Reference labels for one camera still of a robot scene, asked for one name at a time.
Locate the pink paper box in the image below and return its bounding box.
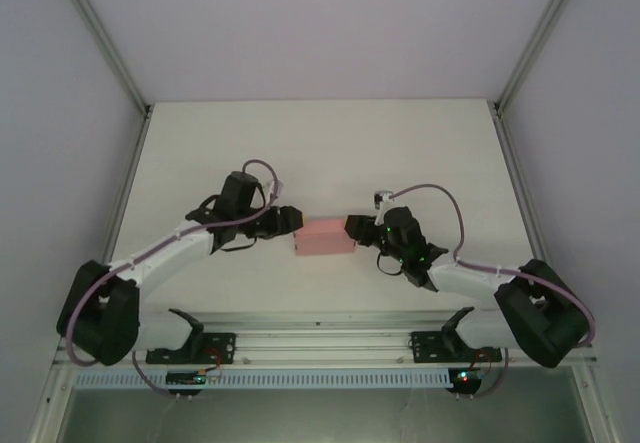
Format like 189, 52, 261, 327
293, 217, 357, 258

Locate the grey metal sheet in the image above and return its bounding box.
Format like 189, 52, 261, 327
60, 385, 582, 443

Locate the thin black right gripper cable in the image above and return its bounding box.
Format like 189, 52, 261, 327
376, 251, 402, 278

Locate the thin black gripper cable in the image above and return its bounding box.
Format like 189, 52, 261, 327
218, 238, 260, 255
376, 251, 402, 278

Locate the thin black left gripper cable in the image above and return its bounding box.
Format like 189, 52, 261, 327
218, 238, 260, 255

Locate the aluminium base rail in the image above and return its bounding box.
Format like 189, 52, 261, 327
53, 312, 597, 365

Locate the aluminium table side rail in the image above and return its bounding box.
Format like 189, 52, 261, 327
491, 104, 617, 443
25, 106, 154, 443

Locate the slotted white cable duct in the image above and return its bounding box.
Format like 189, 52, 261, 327
73, 366, 452, 388

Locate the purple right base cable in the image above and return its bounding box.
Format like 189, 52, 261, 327
469, 346, 510, 399

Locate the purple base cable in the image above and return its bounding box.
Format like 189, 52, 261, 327
469, 346, 510, 399
131, 350, 174, 397

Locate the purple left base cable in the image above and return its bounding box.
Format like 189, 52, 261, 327
131, 350, 174, 397

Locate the aluminium frame post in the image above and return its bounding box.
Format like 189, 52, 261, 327
491, 0, 587, 113
48, 0, 154, 115

